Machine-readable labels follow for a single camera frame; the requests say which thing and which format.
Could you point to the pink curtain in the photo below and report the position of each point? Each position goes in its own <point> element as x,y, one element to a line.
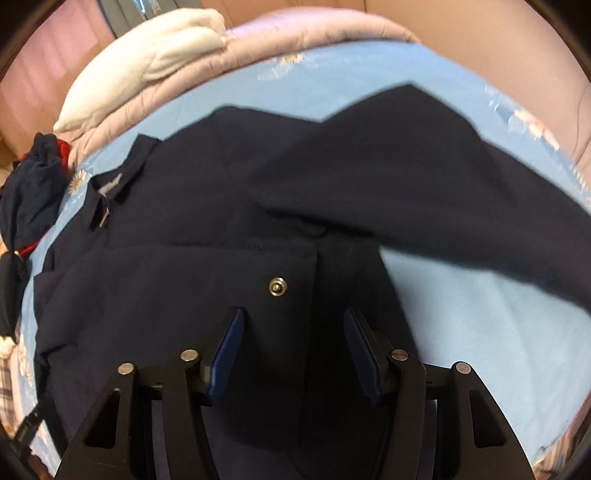
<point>41,78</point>

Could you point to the navy and red clothes pile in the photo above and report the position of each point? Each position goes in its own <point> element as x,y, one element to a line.
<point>32,198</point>

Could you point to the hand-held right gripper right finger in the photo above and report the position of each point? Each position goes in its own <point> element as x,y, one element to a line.
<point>362,350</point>

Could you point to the white pillow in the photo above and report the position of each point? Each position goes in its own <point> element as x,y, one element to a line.
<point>138,60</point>

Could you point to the plaid cloth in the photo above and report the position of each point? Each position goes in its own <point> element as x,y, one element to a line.
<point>8,383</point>

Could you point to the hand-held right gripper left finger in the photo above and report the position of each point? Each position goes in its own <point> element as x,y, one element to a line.
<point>226,346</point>

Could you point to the grey window frame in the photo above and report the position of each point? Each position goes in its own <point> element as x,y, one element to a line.
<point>127,10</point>

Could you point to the lilac quilted blanket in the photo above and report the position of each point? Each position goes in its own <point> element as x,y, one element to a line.
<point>258,50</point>

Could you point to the blue floral bed sheet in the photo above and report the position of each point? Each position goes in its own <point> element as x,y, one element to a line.
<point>471,314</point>

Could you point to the dark navy jacket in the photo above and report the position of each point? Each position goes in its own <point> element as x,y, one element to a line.
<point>221,221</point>

